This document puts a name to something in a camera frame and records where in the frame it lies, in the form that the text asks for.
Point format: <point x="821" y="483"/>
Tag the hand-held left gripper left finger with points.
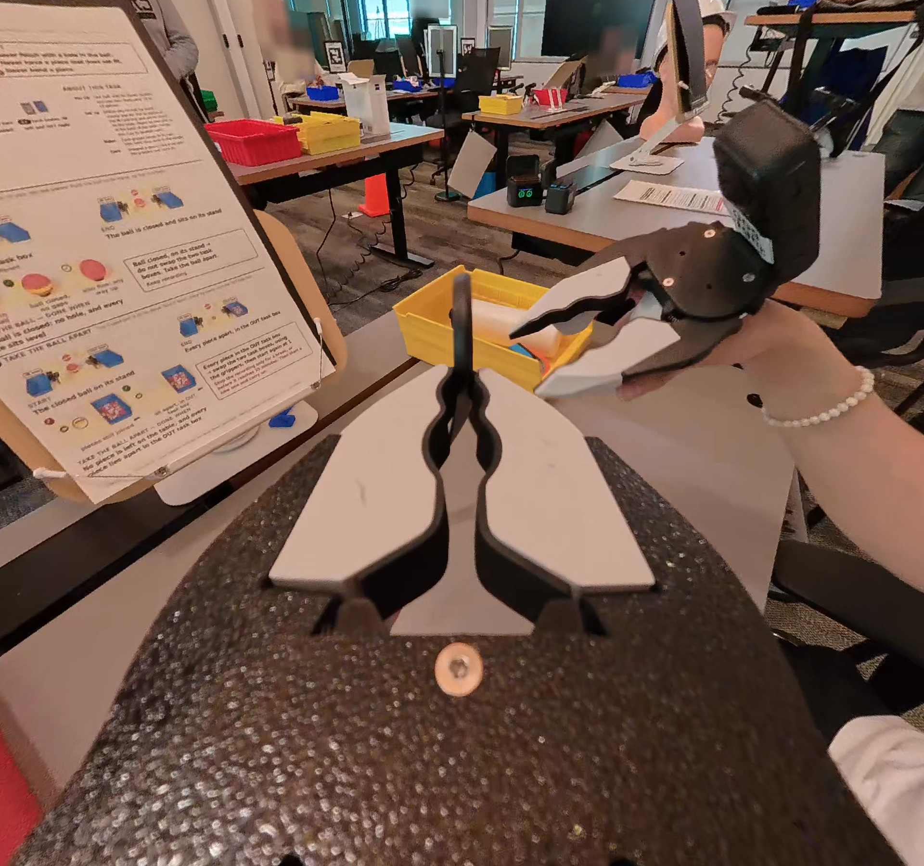
<point x="361" y="520"/>

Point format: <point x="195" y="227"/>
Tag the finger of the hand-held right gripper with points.
<point x="585" y="300"/>
<point x="614" y="354"/>

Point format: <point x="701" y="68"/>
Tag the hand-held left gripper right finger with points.
<point x="563" y="520"/>

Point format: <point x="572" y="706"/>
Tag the white cylinder with black cap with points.
<point x="506" y="321"/>

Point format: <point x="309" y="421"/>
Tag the yellow plastic bin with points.
<point x="426" y="325"/>
<point x="329" y="133"/>

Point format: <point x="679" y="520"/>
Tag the person's right forearm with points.
<point x="866" y="477"/>

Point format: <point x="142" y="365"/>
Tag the person's right hand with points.
<point x="787" y="361"/>

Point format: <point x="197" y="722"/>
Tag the grey desk with wooden edge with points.
<point x="607" y="231"/>

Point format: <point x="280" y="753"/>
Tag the paper sheet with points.
<point x="672" y="198"/>

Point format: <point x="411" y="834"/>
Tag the small black box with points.
<point x="560" y="197"/>

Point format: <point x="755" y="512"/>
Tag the blue clip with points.
<point x="282" y="419"/>

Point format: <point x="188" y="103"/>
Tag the black clock with green display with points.
<point x="524" y="185"/>

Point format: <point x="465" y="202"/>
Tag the white stand base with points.
<point x="246" y="455"/>

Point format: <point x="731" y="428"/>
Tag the orange traffic cone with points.
<point x="376" y="198"/>

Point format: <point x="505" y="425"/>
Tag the black television screen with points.
<point x="599" y="7"/>

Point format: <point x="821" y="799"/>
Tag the black office chair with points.
<point x="852" y="621"/>

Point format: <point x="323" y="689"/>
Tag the instruction sheet board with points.
<point x="130" y="246"/>

